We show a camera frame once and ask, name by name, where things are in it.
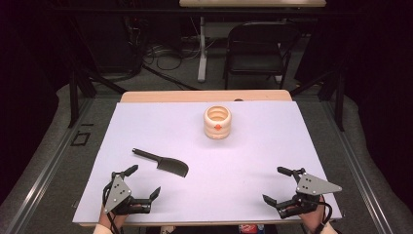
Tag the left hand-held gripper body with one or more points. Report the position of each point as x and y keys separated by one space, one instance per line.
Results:
x=117 y=194

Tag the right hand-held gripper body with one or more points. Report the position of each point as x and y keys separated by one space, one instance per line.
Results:
x=313 y=187

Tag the black kitchen knife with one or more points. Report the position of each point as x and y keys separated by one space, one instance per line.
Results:
x=172 y=166

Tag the cream ribbed cup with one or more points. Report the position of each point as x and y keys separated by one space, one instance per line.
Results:
x=217 y=128

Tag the person's left hand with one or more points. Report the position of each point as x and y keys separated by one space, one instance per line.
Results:
x=107 y=220

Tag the person's right hand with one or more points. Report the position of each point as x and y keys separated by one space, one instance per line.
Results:
x=313 y=219

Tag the red and blue packet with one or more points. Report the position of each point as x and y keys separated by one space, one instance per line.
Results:
x=250 y=228

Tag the white table mat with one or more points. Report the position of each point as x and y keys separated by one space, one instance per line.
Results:
x=207 y=182

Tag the wooden table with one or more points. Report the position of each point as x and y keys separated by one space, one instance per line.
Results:
x=195 y=96

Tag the black folding chair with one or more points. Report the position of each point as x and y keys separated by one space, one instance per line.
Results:
x=256 y=48

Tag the white background desk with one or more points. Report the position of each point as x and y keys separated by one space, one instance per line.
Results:
x=253 y=3

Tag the aluminium floor rail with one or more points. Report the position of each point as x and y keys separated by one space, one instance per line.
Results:
x=360 y=175
x=42 y=175

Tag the black metal frame stand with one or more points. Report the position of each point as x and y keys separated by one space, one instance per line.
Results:
x=339 y=104
x=74 y=97

